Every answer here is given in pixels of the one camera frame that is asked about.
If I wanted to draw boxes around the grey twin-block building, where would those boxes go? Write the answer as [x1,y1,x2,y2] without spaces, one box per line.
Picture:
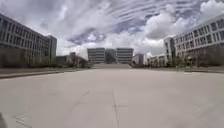
[86,47,135,65]

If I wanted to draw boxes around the long grey building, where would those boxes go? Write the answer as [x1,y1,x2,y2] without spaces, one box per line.
[0,13,58,69]

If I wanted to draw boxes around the wide concrete stairs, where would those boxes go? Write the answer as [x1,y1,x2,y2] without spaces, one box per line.
[90,63,134,70]

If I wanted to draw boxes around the pale long building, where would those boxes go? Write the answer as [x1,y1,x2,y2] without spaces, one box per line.
[162,14,224,68]

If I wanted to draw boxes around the grey concrete slab plaza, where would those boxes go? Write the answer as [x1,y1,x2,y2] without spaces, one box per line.
[0,67,224,128]

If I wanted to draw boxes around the group of trees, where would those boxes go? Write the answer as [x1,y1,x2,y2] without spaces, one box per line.
[54,51,90,70]

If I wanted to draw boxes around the low concrete kerb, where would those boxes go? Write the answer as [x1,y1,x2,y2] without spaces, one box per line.
[0,68,78,80]
[183,67,224,75]

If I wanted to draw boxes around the small pale building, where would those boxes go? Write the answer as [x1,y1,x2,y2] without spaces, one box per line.
[132,53,148,66]

